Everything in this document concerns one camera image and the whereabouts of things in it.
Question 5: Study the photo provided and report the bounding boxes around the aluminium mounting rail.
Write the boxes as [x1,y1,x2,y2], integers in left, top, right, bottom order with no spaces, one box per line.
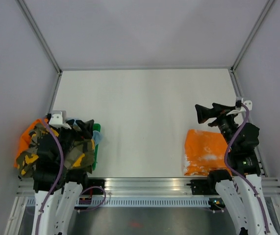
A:
[16,177,280,197]

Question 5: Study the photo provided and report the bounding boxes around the left aluminium frame post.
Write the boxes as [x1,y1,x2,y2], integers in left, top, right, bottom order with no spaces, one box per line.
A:
[16,0,62,74]

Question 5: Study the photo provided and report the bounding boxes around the camouflage trousers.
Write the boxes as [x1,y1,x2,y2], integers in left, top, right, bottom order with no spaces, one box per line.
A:
[14,119,97,178]

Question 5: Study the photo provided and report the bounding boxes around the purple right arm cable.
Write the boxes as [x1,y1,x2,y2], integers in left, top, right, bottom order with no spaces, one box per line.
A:
[201,104,272,235]

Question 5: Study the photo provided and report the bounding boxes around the right aluminium frame post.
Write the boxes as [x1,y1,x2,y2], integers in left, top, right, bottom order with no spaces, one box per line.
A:
[230,0,277,71]

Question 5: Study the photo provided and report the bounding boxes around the orange white tie-dye trousers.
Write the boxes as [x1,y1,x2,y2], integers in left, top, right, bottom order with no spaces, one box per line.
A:
[183,129,230,176]

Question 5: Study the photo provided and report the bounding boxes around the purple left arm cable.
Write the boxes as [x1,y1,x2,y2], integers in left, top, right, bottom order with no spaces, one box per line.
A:
[26,117,106,235]

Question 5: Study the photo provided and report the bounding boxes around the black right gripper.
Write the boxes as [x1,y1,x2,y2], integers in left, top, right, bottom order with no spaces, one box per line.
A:
[195,102,239,151]

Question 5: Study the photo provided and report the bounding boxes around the white slotted cable duct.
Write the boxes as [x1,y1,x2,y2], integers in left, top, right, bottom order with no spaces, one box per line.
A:
[26,197,210,208]

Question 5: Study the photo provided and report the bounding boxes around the orange garment in pile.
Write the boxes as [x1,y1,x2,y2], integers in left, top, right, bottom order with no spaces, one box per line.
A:
[14,117,48,169]

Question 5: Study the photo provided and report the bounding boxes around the aluminium frame post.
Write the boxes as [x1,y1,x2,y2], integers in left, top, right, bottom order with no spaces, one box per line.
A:
[16,0,62,74]
[230,0,277,71]

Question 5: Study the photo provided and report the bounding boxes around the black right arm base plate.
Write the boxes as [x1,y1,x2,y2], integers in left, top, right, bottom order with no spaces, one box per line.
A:
[186,179,218,195]

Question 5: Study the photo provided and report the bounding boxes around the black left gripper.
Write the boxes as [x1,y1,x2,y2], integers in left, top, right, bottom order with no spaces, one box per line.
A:
[53,119,94,164]

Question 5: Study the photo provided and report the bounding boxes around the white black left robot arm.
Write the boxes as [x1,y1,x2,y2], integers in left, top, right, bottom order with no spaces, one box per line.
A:
[32,111,97,235]

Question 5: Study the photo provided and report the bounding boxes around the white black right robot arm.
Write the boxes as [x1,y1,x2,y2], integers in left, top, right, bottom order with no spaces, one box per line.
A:
[195,98,277,235]

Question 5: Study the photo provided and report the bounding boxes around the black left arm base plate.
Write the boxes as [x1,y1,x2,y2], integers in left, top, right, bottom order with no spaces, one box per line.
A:
[81,178,105,197]

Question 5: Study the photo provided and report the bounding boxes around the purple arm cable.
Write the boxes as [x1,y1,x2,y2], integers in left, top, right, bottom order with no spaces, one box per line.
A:
[201,104,272,235]
[26,117,106,235]

